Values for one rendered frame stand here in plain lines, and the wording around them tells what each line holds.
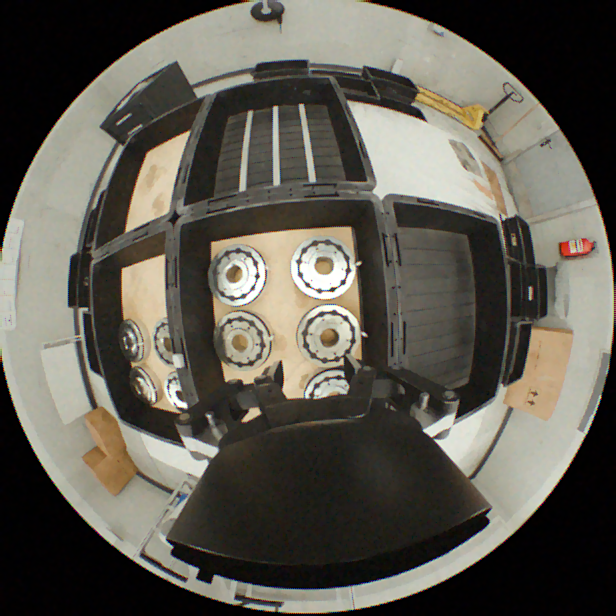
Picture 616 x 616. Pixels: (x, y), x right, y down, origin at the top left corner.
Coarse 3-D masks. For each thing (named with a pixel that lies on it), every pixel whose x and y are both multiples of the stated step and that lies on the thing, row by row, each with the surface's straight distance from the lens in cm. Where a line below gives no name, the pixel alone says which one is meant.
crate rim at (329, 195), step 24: (312, 192) 26; (336, 192) 26; (360, 192) 27; (192, 216) 29; (216, 216) 28; (384, 216) 26; (384, 240) 25; (384, 264) 24; (384, 288) 24; (192, 384) 30
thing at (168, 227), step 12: (156, 228) 34; (168, 228) 32; (132, 240) 39; (168, 240) 31; (108, 252) 46; (168, 252) 30; (168, 264) 30; (168, 276) 29; (168, 288) 29; (168, 300) 29; (168, 312) 29; (168, 324) 30; (96, 336) 52; (96, 348) 53; (180, 372) 30; (108, 384) 54; (180, 384) 32; (120, 420) 58; (144, 432) 50; (180, 444) 42
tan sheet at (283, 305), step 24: (240, 240) 35; (264, 240) 34; (288, 240) 33; (288, 264) 32; (288, 288) 32; (216, 312) 36; (264, 312) 33; (288, 312) 32; (240, 336) 34; (288, 336) 33; (288, 360) 34; (288, 384) 36
